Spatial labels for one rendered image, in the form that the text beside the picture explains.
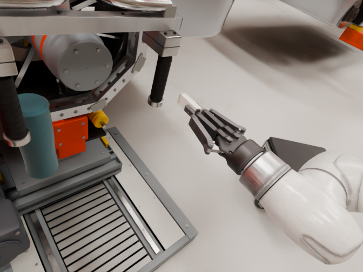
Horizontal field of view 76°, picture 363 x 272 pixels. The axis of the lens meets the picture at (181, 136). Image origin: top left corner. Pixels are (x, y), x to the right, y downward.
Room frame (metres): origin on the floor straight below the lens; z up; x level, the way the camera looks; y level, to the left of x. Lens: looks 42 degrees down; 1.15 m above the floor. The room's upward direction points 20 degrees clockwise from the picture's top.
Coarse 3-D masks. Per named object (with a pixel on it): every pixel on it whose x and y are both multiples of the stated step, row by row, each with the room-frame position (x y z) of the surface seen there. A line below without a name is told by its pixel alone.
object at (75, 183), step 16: (0, 160) 0.52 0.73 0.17; (112, 160) 0.75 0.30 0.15; (0, 176) 0.45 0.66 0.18; (80, 176) 0.60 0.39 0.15; (96, 176) 0.63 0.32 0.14; (16, 192) 0.42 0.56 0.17; (32, 192) 0.45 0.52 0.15; (48, 192) 0.47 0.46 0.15; (64, 192) 0.51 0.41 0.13; (32, 208) 0.40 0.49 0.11
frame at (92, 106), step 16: (128, 48) 0.75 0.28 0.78; (144, 48) 0.74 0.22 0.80; (128, 64) 0.71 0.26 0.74; (112, 80) 0.69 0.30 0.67; (128, 80) 0.70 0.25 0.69; (80, 96) 0.61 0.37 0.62; (96, 96) 0.63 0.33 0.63; (112, 96) 0.65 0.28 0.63; (64, 112) 0.52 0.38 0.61; (80, 112) 0.56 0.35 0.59
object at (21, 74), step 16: (80, 0) 0.68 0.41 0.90; (112, 32) 0.81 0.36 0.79; (128, 32) 0.78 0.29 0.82; (32, 48) 0.55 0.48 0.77; (112, 48) 0.77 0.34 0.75; (16, 64) 0.64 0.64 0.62; (32, 64) 0.69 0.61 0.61; (16, 80) 0.51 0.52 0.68; (32, 80) 0.60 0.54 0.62; (48, 80) 0.63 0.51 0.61; (48, 96) 0.56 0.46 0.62; (64, 96) 0.59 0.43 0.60
